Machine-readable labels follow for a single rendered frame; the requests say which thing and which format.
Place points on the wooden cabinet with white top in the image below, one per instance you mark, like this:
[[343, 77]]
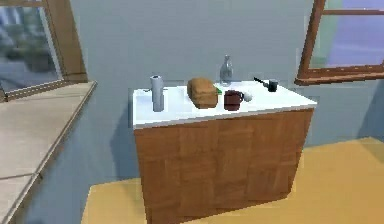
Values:
[[216, 160]]

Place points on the white egg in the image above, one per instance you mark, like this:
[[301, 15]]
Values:
[[247, 97]]

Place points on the green flat object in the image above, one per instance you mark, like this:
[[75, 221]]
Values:
[[218, 90]]

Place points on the wooden framed window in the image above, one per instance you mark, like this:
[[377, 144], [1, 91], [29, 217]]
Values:
[[30, 46], [343, 40]]

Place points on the brown bread loaf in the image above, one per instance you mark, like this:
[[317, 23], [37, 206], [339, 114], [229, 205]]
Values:
[[202, 92]]

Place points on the beige countertop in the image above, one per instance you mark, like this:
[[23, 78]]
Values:
[[30, 143]]

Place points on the dark red mug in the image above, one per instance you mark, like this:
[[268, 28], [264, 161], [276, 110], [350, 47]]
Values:
[[232, 100]]

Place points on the clear glass bottle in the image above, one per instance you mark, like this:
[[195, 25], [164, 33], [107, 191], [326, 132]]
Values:
[[226, 71]]

